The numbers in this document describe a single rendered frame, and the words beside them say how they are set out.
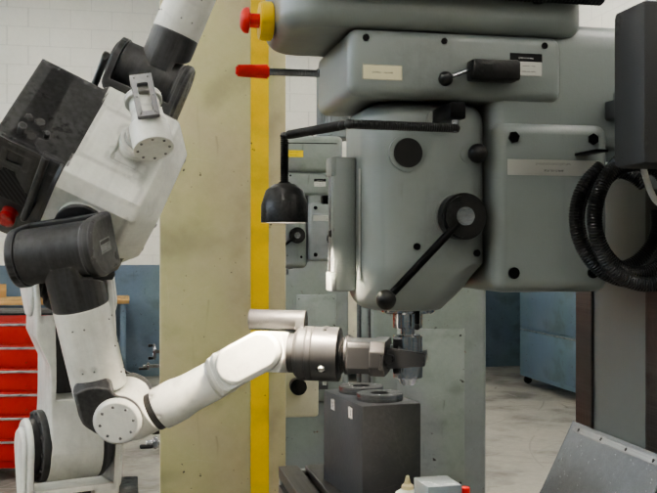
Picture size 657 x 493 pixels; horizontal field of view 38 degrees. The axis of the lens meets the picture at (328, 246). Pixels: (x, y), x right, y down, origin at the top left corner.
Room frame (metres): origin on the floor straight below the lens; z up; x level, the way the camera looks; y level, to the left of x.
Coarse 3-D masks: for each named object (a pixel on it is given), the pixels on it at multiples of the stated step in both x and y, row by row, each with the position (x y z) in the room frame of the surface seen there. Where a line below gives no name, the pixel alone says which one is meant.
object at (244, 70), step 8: (240, 72) 1.57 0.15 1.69; (248, 72) 1.57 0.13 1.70; (256, 72) 1.57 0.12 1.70; (264, 72) 1.57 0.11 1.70; (272, 72) 1.58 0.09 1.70; (280, 72) 1.58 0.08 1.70; (288, 72) 1.59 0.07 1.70; (296, 72) 1.59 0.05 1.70; (304, 72) 1.59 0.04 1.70; (312, 72) 1.59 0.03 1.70
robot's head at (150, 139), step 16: (128, 96) 1.58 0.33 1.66; (144, 96) 1.57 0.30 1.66; (160, 96) 1.60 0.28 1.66; (160, 112) 1.57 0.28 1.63; (128, 128) 1.61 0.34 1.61; (144, 128) 1.53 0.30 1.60; (160, 128) 1.54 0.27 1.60; (128, 144) 1.60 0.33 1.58; (144, 144) 1.54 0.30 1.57; (160, 144) 1.55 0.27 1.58
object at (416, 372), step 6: (396, 342) 1.52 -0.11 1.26; (402, 342) 1.51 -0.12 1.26; (408, 342) 1.51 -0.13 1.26; (414, 342) 1.51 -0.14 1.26; (420, 342) 1.52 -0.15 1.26; (402, 348) 1.51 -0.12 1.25; (408, 348) 1.51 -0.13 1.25; (414, 348) 1.51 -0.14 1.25; (420, 348) 1.52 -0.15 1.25; (396, 372) 1.52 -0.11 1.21; (402, 372) 1.51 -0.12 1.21; (408, 372) 1.51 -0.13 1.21; (414, 372) 1.51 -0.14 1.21; (420, 372) 1.52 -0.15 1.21; (396, 378) 1.52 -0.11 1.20; (402, 378) 1.51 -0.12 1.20; (408, 378) 1.51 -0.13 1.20; (414, 378) 1.51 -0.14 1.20; (420, 378) 1.52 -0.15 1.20
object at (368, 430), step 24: (360, 384) 1.95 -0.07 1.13; (336, 408) 1.89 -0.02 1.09; (360, 408) 1.77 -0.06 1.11; (384, 408) 1.78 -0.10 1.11; (408, 408) 1.79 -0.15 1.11; (336, 432) 1.89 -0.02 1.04; (360, 432) 1.77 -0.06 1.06; (384, 432) 1.78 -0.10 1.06; (408, 432) 1.79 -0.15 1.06; (336, 456) 1.89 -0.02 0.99; (360, 456) 1.77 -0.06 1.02; (384, 456) 1.78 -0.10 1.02; (408, 456) 1.79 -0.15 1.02; (336, 480) 1.89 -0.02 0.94; (360, 480) 1.77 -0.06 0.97; (384, 480) 1.78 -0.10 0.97
